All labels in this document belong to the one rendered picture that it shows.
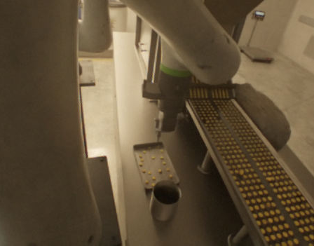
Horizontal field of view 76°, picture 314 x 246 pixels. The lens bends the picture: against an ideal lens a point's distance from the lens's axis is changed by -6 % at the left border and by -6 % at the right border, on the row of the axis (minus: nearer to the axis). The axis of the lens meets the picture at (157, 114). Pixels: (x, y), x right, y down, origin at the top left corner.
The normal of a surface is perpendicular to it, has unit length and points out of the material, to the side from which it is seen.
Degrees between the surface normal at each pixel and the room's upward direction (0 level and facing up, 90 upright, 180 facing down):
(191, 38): 106
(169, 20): 113
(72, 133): 91
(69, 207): 87
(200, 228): 0
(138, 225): 0
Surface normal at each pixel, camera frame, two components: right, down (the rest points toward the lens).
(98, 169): 0.12, -0.80
